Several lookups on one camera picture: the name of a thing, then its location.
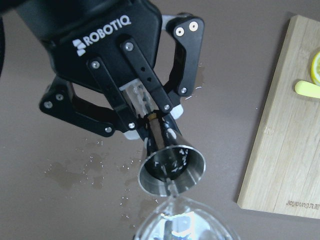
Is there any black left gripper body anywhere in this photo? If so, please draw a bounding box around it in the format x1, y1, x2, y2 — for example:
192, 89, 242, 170
0, 0, 165, 96

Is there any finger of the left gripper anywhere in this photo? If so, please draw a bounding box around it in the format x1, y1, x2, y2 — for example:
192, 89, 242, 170
39, 57, 140, 140
121, 13, 205, 119

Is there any steel double jigger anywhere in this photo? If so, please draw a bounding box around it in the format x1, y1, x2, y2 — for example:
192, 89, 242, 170
137, 113, 206, 197

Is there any small clear glass cup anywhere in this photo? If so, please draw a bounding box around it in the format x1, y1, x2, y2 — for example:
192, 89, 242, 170
133, 196, 240, 240

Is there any lemon slice far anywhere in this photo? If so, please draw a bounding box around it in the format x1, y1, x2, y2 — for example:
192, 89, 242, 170
310, 52, 320, 86

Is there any bamboo cutting board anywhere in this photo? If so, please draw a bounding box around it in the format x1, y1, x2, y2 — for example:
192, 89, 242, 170
237, 15, 320, 219

